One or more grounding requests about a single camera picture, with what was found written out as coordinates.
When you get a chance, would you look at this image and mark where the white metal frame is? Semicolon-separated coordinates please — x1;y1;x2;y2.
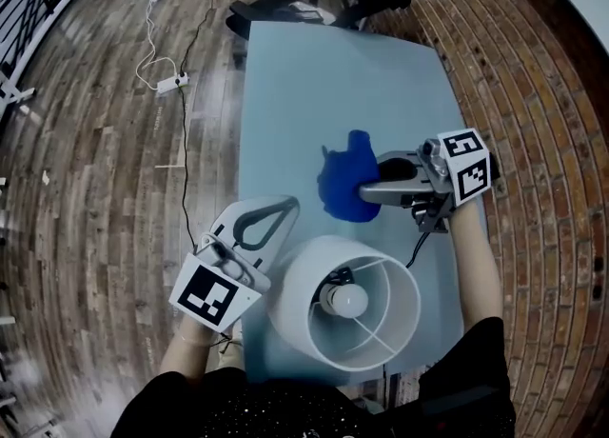
0;69;37;110

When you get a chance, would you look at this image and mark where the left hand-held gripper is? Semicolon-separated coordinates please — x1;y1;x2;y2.
168;194;303;334

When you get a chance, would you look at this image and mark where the white power strip with cable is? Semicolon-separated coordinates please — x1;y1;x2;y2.
134;0;185;92

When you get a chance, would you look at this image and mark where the person's black dotted top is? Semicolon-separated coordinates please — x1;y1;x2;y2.
109;316;518;438

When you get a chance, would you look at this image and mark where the person's right forearm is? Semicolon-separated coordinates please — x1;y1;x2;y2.
446;197;505;329

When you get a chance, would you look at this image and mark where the blue cloth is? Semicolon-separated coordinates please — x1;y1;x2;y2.
315;128;384;225

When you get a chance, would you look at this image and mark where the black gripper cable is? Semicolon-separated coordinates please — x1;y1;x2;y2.
403;230;430;269

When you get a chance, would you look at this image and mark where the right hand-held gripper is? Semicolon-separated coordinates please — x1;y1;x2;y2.
357;127;493;235

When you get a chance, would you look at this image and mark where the light blue table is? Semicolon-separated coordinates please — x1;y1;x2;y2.
236;20;492;387

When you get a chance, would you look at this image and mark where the person's left forearm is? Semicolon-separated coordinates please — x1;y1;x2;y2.
158;316;226;378

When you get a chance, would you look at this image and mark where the white table lamp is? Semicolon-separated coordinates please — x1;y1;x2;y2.
265;234;423;372

